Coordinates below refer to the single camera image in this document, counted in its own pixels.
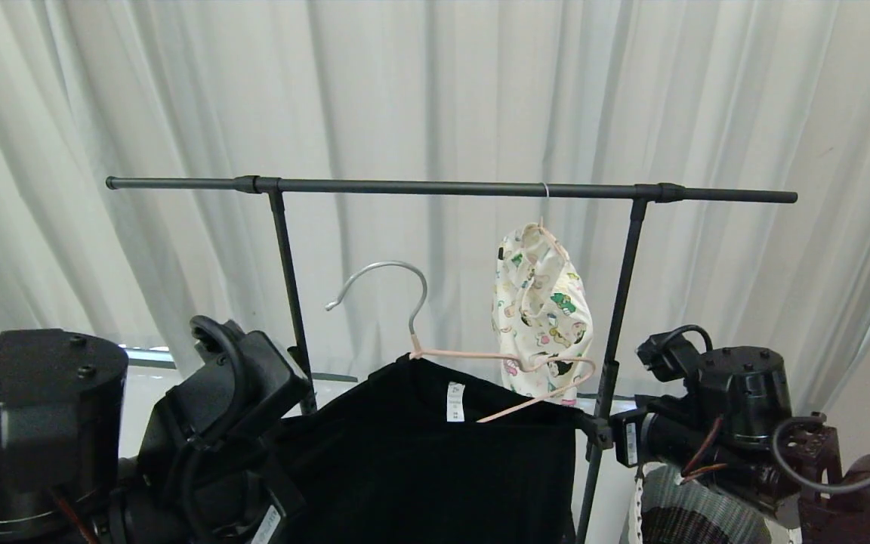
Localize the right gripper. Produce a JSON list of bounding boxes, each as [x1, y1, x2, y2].
[[611, 406, 651, 468]]

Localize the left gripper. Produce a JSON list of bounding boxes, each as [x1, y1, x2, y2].
[[110, 453, 307, 544]]

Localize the cream printed shorts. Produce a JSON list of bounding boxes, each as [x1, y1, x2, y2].
[[492, 223, 594, 407]]

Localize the black garment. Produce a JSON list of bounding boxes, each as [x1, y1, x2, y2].
[[273, 355, 594, 544]]

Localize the pink clothes hanger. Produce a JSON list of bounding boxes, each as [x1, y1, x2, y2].
[[324, 261, 598, 424], [518, 183, 575, 303]]

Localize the white laundry basket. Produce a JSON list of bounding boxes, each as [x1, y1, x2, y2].
[[628, 462, 802, 544]]

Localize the black clothes rack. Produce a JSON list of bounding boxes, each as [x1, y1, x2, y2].
[[105, 175, 798, 544]]

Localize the white curtain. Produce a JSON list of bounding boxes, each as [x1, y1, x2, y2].
[[0, 0, 870, 416]]

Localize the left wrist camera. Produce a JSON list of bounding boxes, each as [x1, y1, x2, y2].
[[137, 329, 313, 503]]

